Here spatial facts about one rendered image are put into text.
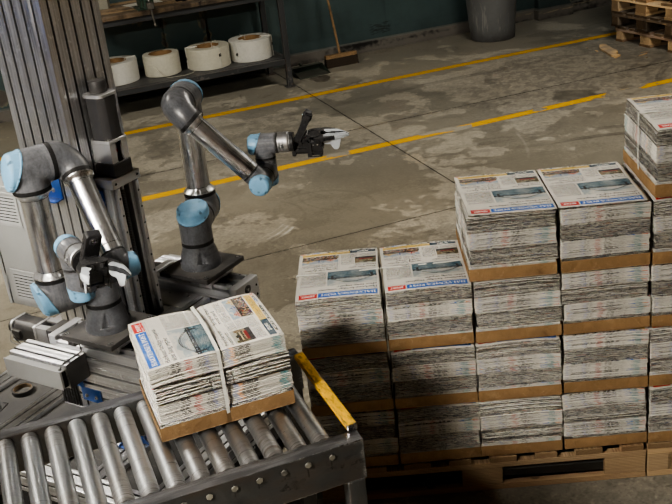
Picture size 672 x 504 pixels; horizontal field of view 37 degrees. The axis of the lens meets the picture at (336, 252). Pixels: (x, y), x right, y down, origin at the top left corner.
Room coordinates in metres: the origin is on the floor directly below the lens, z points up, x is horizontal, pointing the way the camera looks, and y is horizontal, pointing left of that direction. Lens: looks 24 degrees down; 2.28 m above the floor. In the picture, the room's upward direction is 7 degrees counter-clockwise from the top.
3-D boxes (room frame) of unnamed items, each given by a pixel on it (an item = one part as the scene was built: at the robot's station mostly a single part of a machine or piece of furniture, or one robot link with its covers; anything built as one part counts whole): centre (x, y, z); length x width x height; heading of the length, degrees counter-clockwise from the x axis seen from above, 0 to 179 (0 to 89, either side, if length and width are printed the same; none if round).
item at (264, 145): (3.43, 0.21, 1.21); 0.11 x 0.08 x 0.09; 82
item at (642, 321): (3.08, -0.44, 0.40); 1.16 x 0.38 x 0.51; 87
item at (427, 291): (3.08, -0.44, 0.42); 1.17 x 0.39 x 0.83; 87
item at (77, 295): (2.63, 0.73, 1.11); 0.11 x 0.08 x 0.11; 121
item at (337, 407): (2.39, 0.08, 0.81); 0.43 x 0.03 x 0.02; 19
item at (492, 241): (3.08, -0.57, 0.95); 0.38 x 0.29 x 0.23; 178
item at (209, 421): (2.38, 0.49, 0.83); 0.29 x 0.16 x 0.04; 19
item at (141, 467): (2.23, 0.59, 0.77); 0.47 x 0.05 x 0.05; 19
